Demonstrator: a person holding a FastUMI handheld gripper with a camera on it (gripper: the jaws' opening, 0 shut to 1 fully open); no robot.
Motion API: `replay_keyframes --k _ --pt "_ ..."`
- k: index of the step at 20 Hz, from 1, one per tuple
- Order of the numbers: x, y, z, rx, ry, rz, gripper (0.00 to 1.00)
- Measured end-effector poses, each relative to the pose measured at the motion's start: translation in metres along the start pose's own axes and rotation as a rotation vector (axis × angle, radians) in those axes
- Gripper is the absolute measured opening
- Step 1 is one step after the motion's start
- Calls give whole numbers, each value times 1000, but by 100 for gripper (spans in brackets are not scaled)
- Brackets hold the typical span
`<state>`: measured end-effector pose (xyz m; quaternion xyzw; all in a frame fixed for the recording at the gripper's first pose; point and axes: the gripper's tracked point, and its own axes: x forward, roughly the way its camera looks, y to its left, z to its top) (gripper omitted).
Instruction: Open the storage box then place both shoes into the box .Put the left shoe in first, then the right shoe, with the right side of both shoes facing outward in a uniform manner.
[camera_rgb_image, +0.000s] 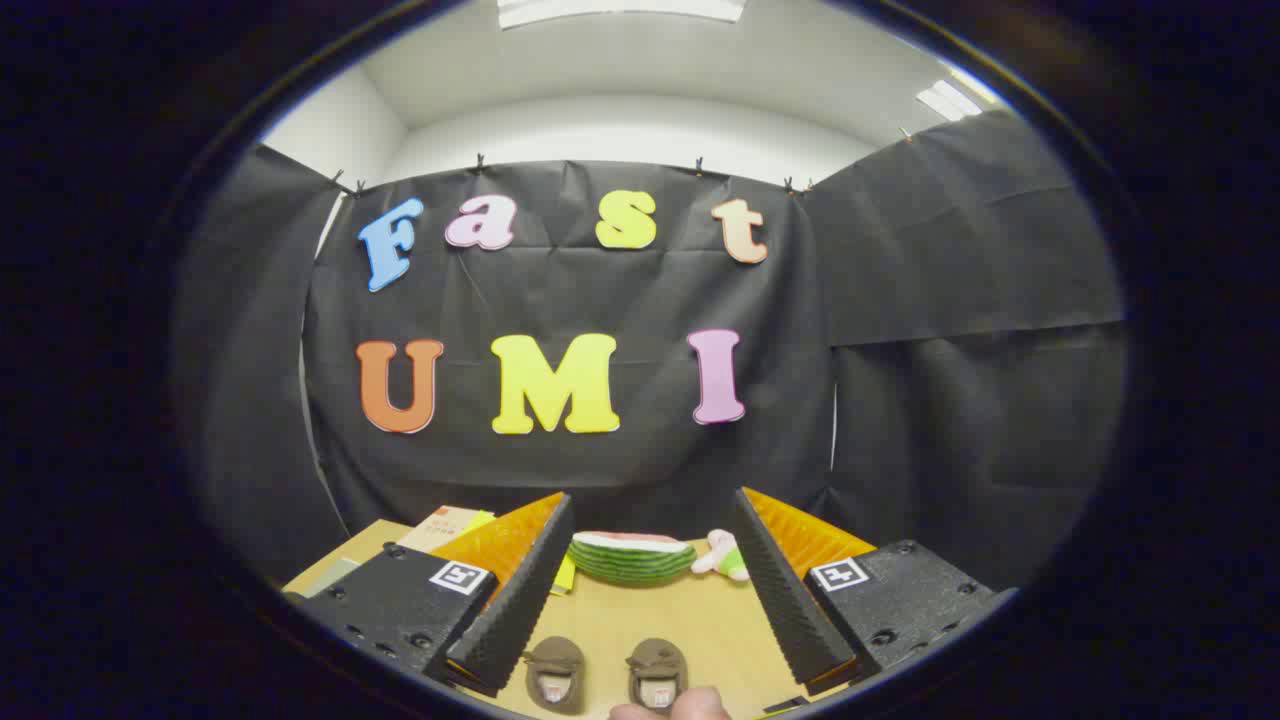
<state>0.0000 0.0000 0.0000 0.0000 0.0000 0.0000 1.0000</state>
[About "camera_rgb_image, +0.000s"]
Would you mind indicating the long ceiling light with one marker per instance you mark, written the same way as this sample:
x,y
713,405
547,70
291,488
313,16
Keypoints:
x,y
620,10

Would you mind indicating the brown fuzzy shoe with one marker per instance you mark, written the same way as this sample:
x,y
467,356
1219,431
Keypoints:
x,y
555,665
657,662

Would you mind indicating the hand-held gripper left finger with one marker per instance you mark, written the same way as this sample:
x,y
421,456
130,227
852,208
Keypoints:
x,y
520,600

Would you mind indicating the beige book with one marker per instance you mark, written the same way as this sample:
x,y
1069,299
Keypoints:
x,y
440,528

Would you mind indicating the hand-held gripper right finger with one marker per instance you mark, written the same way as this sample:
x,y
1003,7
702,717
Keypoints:
x,y
785,600

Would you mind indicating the pink and green plush toy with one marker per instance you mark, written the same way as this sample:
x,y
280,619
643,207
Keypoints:
x,y
728,558

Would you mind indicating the watermelon slice plush toy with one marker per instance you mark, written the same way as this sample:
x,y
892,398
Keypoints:
x,y
630,560

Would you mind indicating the square ceiling light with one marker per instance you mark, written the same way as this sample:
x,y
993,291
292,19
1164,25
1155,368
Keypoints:
x,y
948,100

